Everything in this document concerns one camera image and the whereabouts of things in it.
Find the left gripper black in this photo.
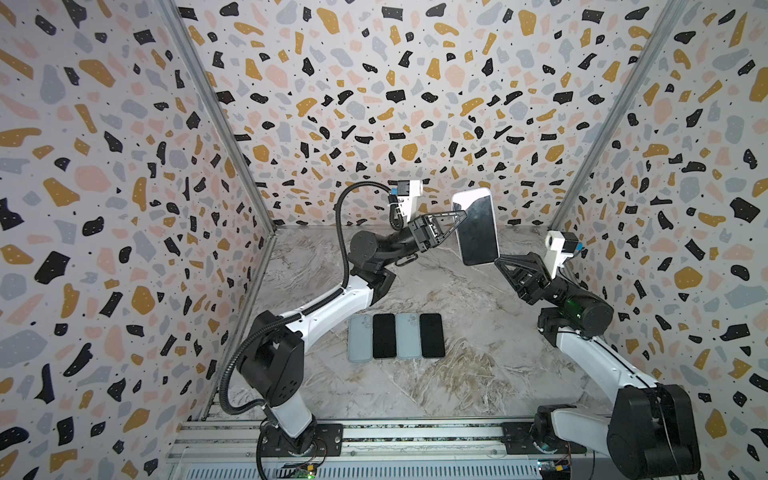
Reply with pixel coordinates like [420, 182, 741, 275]
[379, 219, 464, 274]

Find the white phone case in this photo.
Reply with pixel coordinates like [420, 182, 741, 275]
[451, 187, 502, 268]

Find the black phone blue back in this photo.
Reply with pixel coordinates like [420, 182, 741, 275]
[372, 314, 397, 359]

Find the light green phone case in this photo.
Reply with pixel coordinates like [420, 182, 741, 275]
[395, 313, 422, 359]
[347, 315, 373, 363]

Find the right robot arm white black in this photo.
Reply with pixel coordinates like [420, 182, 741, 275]
[494, 253, 701, 479]

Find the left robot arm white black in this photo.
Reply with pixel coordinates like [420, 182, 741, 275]
[219, 210, 467, 453]

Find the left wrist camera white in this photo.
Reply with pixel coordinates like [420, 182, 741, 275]
[388, 179, 424, 223]

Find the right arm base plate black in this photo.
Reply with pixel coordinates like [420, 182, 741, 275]
[501, 421, 588, 456]

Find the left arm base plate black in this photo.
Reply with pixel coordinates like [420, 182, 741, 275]
[259, 423, 344, 457]

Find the white ribbed cable tray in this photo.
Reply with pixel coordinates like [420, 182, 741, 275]
[233, 460, 544, 480]

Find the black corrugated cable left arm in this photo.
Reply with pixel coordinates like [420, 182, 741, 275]
[217, 181, 403, 417]

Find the right corner aluminium post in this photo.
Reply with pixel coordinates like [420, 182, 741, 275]
[548, 0, 688, 230]

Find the corner aluminium post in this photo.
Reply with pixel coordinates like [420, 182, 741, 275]
[156, 0, 276, 238]
[548, 0, 688, 230]

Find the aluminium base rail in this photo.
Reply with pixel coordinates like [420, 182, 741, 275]
[159, 417, 622, 479]

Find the left corner aluminium post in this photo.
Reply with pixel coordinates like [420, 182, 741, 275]
[156, 0, 276, 238]

